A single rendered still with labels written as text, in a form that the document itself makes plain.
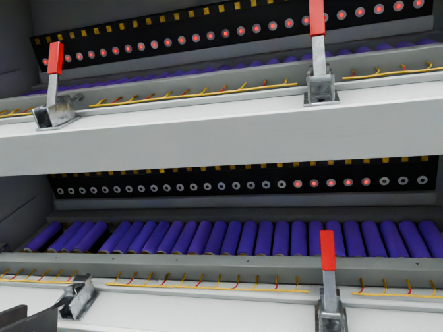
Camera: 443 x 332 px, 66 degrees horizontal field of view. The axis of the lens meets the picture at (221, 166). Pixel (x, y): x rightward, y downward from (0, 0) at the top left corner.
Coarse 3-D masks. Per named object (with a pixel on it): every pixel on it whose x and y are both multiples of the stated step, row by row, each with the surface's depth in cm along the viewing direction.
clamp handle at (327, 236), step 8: (320, 232) 30; (328, 232) 30; (320, 240) 30; (328, 240) 30; (320, 248) 30; (328, 248) 30; (328, 256) 30; (328, 264) 30; (328, 272) 30; (328, 280) 30; (328, 288) 30; (328, 296) 29; (328, 304) 29; (336, 304) 29; (328, 312) 29; (336, 312) 29
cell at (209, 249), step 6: (216, 222) 45; (222, 222) 45; (216, 228) 44; (222, 228) 44; (210, 234) 43; (216, 234) 43; (222, 234) 43; (210, 240) 41; (216, 240) 41; (222, 240) 42; (210, 246) 40; (216, 246) 41; (204, 252) 40; (210, 252) 40; (216, 252) 40
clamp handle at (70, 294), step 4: (68, 292) 36; (72, 292) 36; (68, 296) 36; (72, 296) 36; (60, 300) 35; (64, 300) 35; (68, 300) 35; (56, 304) 35; (60, 304) 34; (64, 304) 35; (60, 308) 34
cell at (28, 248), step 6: (54, 222) 52; (48, 228) 51; (54, 228) 51; (60, 228) 52; (42, 234) 49; (48, 234) 50; (54, 234) 51; (36, 240) 48; (42, 240) 49; (24, 246) 47; (30, 246) 47; (36, 246) 48; (30, 252) 47
